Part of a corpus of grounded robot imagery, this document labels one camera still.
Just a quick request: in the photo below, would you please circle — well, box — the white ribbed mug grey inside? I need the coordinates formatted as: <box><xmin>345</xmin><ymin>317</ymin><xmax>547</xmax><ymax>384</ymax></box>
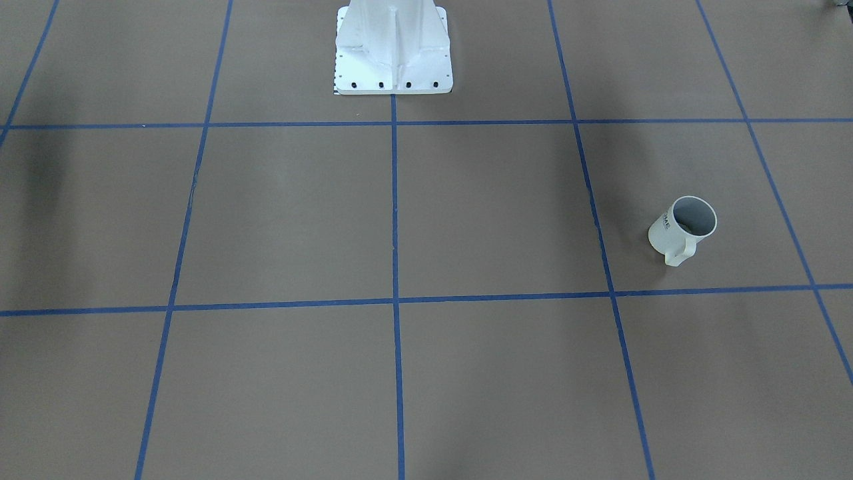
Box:
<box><xmin>648</xmin><ymin>195</ymin><xmax>718</xmax><ymax>267</ymax></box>

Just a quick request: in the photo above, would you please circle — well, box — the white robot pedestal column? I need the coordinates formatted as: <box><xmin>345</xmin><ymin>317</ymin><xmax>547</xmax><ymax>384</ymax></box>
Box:
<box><xmin>333</xmin><ymin>1</ymin><xmax>454</xmax><ymax>95</ymax></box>

